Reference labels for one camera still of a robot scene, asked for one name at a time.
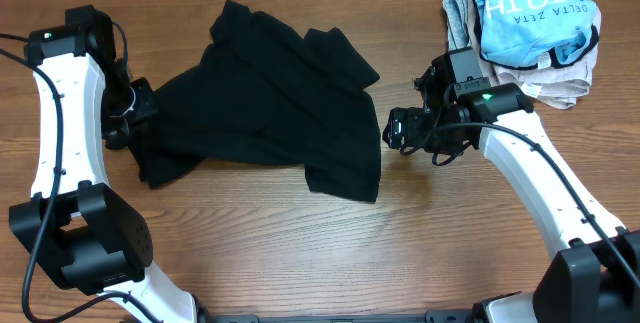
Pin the light blue printed t-shirt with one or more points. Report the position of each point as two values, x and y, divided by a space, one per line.
528 34

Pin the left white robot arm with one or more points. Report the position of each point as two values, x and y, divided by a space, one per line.
76 228

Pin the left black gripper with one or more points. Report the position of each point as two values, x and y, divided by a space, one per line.
142 101

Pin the beige folded garment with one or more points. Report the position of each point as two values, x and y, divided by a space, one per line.
557 87

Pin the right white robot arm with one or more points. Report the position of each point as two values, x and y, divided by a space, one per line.
594 271

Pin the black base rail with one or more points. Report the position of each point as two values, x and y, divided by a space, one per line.
430 316

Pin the grey folded garment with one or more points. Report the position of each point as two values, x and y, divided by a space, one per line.
460 20

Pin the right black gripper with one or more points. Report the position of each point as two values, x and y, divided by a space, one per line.
416 119

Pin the black t-shirt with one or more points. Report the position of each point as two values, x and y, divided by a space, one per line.
264 94

